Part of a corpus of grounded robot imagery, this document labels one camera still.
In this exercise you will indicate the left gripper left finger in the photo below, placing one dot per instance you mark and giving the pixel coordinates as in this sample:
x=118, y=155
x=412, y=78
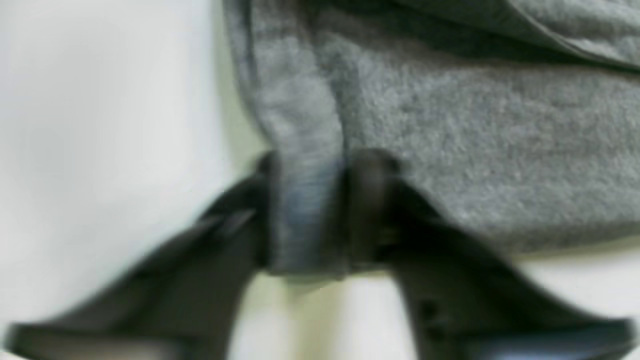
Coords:
x=179, y=303

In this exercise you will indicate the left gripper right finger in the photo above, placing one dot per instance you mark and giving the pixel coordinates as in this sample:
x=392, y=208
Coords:
x=463, y=300

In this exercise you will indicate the heather grey T-shirt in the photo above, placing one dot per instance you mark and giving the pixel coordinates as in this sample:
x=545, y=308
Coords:
x=518, y=118

